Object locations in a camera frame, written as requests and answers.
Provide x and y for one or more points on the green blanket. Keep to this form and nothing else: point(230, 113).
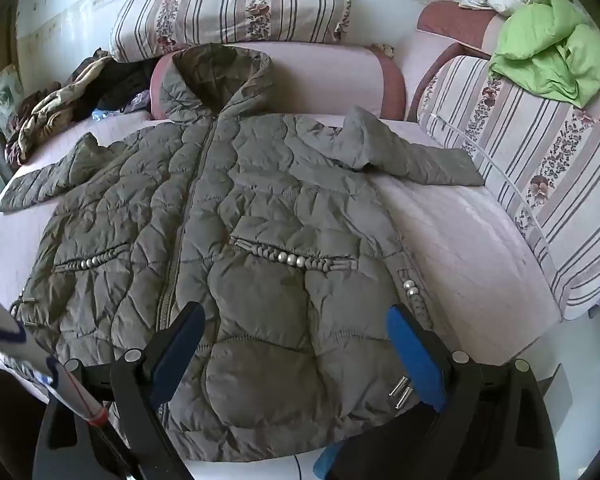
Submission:
point(550, 50)

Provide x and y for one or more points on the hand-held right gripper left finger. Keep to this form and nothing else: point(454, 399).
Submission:
point(177, 355)

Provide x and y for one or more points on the floral print pillow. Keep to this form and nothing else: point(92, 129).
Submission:
point(0, 97)

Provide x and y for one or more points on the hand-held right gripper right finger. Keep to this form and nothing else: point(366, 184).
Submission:
point(412, 355)

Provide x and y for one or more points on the striped floral back cushion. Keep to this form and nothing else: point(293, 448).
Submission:
point(220, 10)

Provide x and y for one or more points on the striped floral long cushion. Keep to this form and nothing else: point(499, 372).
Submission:
point(530, 135)

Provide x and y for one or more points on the dark clothes pile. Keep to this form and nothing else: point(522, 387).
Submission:
point(120, 85)

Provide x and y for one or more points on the beige maroon patterned cloth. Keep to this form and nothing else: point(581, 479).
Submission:
point(50, 110)

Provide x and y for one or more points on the pink bed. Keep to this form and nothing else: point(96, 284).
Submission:
point(455, 240)

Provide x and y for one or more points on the olive quilted jacket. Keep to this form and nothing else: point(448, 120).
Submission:
point(260, 220)

